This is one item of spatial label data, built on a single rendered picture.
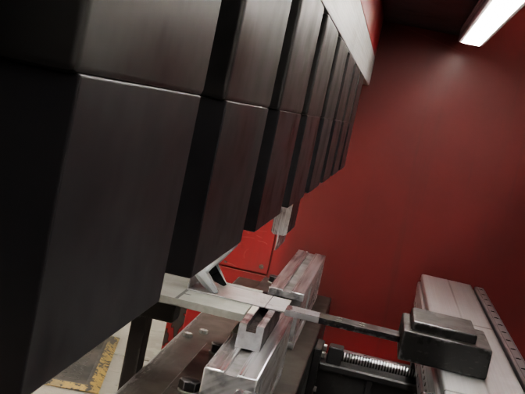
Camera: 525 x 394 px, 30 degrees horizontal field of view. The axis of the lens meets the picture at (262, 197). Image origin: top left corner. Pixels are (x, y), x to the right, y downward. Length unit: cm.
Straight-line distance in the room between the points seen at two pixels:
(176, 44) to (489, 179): 183
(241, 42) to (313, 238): 171
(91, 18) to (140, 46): 5
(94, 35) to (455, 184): 191
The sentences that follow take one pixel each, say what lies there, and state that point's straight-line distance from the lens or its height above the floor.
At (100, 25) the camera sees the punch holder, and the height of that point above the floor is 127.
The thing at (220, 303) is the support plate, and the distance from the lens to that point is 124.
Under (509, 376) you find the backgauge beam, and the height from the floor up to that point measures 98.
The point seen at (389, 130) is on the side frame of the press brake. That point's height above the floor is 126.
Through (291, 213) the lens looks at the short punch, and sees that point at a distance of 123.
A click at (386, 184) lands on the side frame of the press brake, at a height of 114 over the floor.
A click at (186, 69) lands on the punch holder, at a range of 34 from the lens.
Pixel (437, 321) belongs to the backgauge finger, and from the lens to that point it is 126.
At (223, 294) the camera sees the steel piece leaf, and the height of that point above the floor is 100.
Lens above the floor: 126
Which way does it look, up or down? 5 degrees down
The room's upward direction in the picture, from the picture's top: 12 degrees clockwise
